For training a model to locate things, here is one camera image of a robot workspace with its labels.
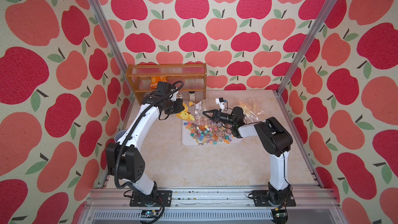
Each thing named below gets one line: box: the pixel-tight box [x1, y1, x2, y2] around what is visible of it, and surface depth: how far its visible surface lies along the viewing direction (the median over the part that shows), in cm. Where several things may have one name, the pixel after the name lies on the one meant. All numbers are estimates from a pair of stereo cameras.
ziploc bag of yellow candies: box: [175, 102, 195, 122], surface depth 85 cm
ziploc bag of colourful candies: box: [242, 105, 265, 125], surface depth 101 cm
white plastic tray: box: [181, 120, 244, 146], surface depth 96 cm
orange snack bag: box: [150, 76, 168, 89], surface depth 105 cm
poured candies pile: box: [183, 120, 235, 146], surface depth 97 cm
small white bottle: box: [188, 91, 196, 102], surface depth 110 cm
